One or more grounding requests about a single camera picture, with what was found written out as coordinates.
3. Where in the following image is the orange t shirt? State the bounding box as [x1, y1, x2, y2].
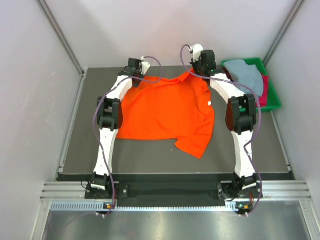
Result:
[117, 72, 215, 159]

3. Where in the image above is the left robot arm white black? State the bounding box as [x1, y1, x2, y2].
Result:
[91, 58, 151, 199]

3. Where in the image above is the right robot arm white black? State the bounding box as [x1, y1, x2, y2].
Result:
[189, 44, 257, 198]

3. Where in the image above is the dark red t shirt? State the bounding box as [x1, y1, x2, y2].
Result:
[222, 67, 233, 81]

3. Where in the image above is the grey blue t shirt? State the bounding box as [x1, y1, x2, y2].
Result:
[223, 59, 264, 97]

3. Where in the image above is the magenta t shirt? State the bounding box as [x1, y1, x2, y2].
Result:
[258, 74, 269, 108]

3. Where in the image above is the green plastic bin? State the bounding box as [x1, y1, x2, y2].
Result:
[221, 57, 282, 112]

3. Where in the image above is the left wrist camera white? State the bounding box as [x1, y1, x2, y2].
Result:
[140, 56, 151, 76]

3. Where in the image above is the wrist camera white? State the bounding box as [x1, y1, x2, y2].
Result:
[189, 44, 204, 63]
[140, 56, 151, 76]

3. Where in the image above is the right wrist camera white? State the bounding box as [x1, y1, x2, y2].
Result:
[189, 44, 204, 63]

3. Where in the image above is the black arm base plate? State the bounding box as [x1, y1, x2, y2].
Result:
[85, 173, 259, 208]

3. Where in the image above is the aluminium frame rail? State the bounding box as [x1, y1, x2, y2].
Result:
[40, 180, 312, 201]

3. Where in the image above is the grey slotted cable duct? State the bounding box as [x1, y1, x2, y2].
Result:
[50, 201, 238, 212]

